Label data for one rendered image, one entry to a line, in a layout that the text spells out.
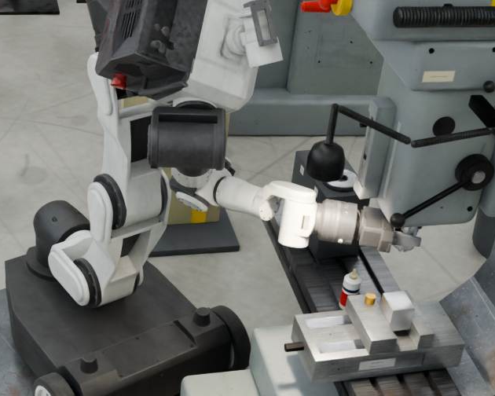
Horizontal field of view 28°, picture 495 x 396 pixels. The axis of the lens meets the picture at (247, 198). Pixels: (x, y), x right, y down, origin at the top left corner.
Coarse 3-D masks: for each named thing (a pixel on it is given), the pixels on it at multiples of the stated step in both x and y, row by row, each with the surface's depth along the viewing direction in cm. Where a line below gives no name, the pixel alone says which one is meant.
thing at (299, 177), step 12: (300, 156) 251; (300, 168) 251; (348, 168) 248; (300, 180) 252; (312, 180) 244; (348, 180) 241; (324, 192) 238; (336, 192) 238; (348, 192) 239; (360, 204) 241; (312, 240) 247; (312, 252) 248; (324, 252) 246; (336, 252) 247; (348, 252) 249
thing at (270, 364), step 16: (256, 336) 233; (272, 336) 233; (288, 336) 234; (256, 352) 233; (272, 352) 228; (288, 352) 229; (256, 368) 234; (272, 368) 224; (288, 368) 224; (256, 384) 235; (272, 384) 221; (288, 384) 220; (304, 384) 221; (320, 384) 221
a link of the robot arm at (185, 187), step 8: (176, 176) 210; (184, 176) 204; (200, 176) 204; (208, 176) 213; (176, 184) 214; (184, 184) 213; (192, 184) 210; (200, 184) 213; (176, 192) 222; (184, 192) 217; (192, 192) 215; (184, 200) 220; (192, 200) 217; (200, 200) 217; (200, 208) 219
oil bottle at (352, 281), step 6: (354, 270) 226; (348, 276) 228; (354, 276) 227; (348, 282) 227; (354, 282) 227; (360, 282) 227; (342, 288) 230; (348, 288) 227; (354, 288) 227; (342, 294) 230; (348, 294) 228; (354, 294) 228; (342, 300) 230; (342, 306) 231
